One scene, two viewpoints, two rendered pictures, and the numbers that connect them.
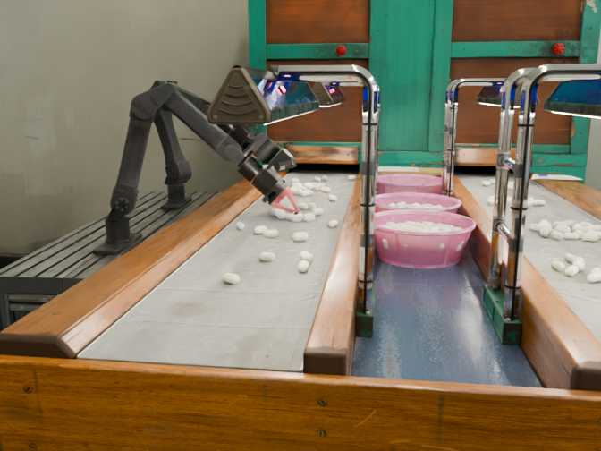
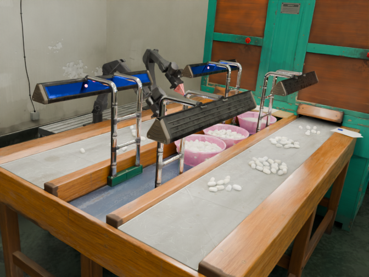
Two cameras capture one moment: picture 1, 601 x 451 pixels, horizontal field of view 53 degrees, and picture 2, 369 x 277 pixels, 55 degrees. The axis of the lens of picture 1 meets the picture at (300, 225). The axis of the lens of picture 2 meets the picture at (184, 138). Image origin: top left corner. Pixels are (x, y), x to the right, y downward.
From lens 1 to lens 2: 101 cm
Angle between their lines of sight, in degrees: 25
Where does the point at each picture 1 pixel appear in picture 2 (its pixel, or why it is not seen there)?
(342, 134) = (244, 84)
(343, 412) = (47, 205)
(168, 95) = (116, 65)
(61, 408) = not seen: outside the picture
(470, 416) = (74, 219)
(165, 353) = (20, 171)
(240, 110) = (38, 98)
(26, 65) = (133, 24)
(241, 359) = (35, 179)
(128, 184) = (100, 100)
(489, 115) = (324, 88)
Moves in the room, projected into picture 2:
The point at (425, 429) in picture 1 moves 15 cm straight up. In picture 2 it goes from (65, 219) to (63, 180)
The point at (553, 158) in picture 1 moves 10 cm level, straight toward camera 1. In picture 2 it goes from (357, 120) to (350, 122)
